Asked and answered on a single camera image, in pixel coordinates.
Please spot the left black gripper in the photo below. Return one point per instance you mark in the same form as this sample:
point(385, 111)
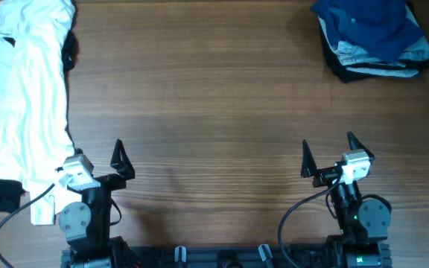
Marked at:
point(122, 164)

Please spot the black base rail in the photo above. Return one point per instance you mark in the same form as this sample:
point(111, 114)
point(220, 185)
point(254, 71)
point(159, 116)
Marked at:
point(305, 255)

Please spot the white t-shirt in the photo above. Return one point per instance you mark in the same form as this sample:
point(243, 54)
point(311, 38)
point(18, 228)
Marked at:
point(33, 101)

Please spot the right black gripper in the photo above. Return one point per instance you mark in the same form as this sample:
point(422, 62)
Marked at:
point(328, 177)

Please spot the folded navy blue garment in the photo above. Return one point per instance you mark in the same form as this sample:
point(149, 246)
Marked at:
point(380, 27)

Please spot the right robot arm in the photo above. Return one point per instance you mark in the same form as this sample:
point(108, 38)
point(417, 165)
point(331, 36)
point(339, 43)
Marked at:
point(363, 219)

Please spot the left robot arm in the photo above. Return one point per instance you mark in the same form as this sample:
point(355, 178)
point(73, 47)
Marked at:
point(87, 223)

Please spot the folded grey garment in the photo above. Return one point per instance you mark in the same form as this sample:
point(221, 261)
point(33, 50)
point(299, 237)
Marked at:
point(351, 62)

